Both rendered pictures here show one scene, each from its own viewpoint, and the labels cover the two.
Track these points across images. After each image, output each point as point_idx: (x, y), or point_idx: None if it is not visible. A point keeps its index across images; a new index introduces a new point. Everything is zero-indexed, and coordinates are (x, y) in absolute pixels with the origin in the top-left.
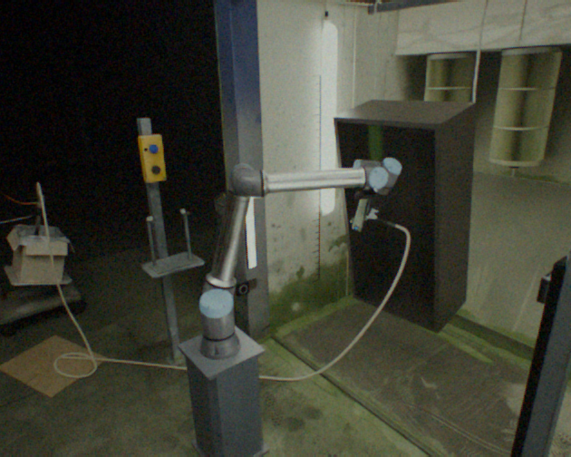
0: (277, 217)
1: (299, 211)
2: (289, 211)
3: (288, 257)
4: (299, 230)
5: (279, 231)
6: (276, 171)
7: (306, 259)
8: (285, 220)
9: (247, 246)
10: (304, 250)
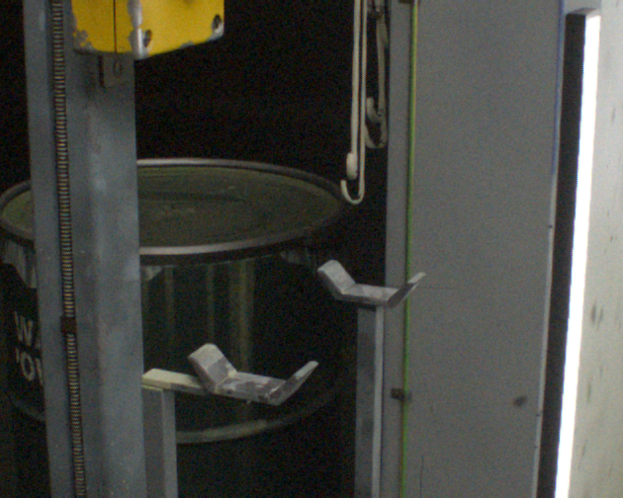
0: (603, 264)
1: None
2: (621, 230)
3: (598, 472)
4: None
5: (598, 344)
6: (619, 8)
7: (620, 468)
8: (612, 281)
9: (559, 454)
10: (622, 425)
